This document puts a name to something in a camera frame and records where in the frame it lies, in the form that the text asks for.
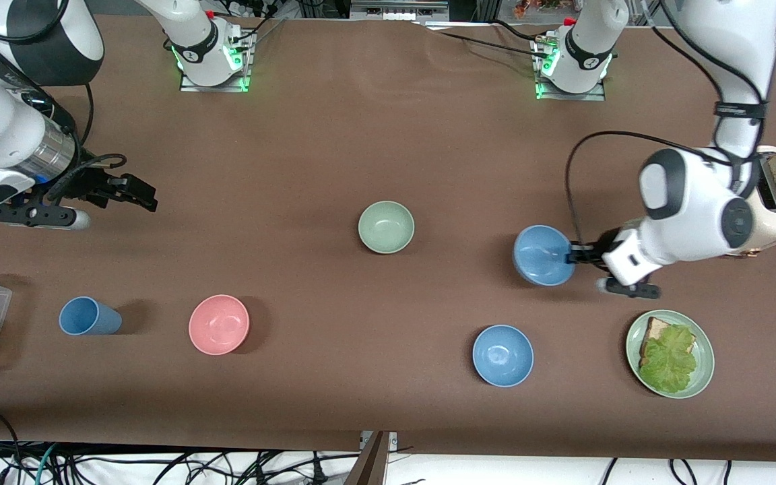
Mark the blue bowl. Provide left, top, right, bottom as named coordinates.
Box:
left=472, top=325, right=535, bottom=388
left=513, top=225, right=576, bottom=287

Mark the green bowl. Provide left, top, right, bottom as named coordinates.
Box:
left=358, top=201, right=416, bottom=255

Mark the pink bowl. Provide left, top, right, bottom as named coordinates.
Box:
left=189, top=294, right=251, bottom=356

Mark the white bread slice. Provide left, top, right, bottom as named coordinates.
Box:
left=639, top=317, right=682, bottom=368

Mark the blue cup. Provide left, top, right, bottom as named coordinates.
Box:
left=59, top=296, right=123, bottom=336

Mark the green lettuce leaf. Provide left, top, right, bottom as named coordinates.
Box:
left=639, top=325, right=699, bottom=395

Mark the green plate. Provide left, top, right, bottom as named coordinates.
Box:
left=626, top=310, right=715, bottom=399

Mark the dark table leg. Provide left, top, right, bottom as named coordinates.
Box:
left=342, top=431, right=390, bottom=485

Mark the grey metal box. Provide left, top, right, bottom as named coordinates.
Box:
left=350, top=0, right=451, bottom=21

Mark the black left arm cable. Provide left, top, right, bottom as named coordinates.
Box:
left=565, top=0, right=766, bottom=247

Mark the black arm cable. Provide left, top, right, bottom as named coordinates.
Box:
left=0, top=0, right=127, bottom=203
left=565, top=0, right=766, bottom=247

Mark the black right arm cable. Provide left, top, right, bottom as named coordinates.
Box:
left=0, top=0, right=127, bottom=203

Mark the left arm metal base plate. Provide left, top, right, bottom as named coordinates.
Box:
left=535, top=40, right=608, bottom=102

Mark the black base cable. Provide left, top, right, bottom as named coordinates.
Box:
left=415, top=22, right=552, bottom=56

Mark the metal table bracket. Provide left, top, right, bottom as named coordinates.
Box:
left=360, top=431, right=399, bottom=451

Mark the teal cable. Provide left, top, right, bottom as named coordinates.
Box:
left=35, top=443, right=60, bottom=485

